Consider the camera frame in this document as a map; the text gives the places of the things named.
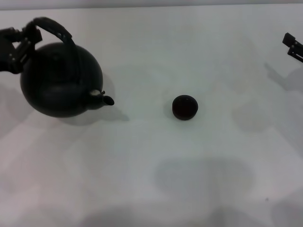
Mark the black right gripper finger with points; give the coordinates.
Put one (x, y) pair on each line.
(293, 47)

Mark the small dark teacup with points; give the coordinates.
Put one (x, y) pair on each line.
(185, 109)

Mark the black round teapot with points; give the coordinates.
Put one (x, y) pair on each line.
(61, 85)

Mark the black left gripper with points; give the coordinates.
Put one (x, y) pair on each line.
(6, 59)

